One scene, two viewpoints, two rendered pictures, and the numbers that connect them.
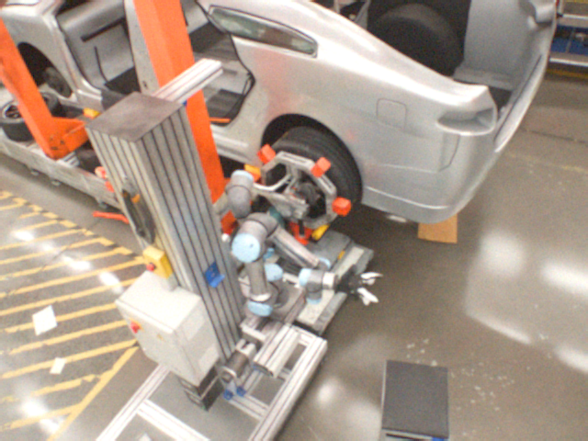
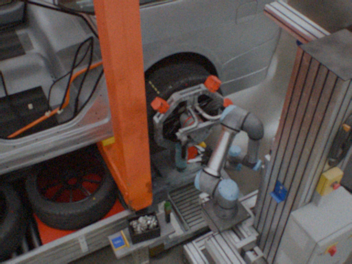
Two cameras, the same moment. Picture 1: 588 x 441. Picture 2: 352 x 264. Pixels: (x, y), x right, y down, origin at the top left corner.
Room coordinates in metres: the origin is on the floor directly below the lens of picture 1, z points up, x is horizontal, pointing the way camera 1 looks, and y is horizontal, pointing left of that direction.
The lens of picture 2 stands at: (1.49, 1.98, 2.97)
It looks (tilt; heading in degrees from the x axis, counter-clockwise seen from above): 46 degrees down; 294
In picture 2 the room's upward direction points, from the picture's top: straight up
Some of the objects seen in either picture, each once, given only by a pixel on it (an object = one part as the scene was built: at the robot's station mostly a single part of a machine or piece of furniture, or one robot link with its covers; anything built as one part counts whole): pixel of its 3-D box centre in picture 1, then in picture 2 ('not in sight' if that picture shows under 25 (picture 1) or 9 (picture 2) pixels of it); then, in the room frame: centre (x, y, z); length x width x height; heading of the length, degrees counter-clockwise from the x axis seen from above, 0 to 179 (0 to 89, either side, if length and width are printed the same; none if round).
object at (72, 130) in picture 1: (80, 119); not in sight; (3.90, 1.83, 0.69); 0.52 x 0.17 x 0.35; 142
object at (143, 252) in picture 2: not in sight; (139, 252); (2.33, 0.74, 0.21); 0.10 x 0.10 x 0.42; 52
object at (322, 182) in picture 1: (298, 191); (188, 119); (2.30, -0.06, 0.85); 0.54 x 0.07 x 0.54; 52
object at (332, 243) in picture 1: (316, 231); (177, 152); (2.44, -0.16, 0.32); 0.40 x 0.30 x 0.28; 52
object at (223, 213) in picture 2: not in sight; (226, 204); (1.81, 0.54, 0.87); 0.15 x 0.15 x 0.10
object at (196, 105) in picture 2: (298, 186); (210, 106); (2.14, -0.06, 1.03); 0.19 x 0.18 x 0.11; 142
